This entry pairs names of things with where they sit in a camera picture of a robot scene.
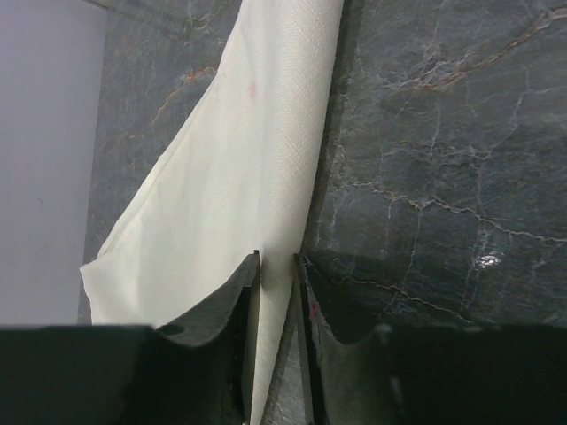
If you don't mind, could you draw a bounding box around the white cloth napkin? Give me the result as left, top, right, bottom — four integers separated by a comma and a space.
81, 1, 343, 424

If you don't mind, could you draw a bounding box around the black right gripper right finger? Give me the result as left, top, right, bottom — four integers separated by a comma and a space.
293, 254, 380, 424

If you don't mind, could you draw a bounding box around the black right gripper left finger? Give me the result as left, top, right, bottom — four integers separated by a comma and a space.
158, 251, 260, 424

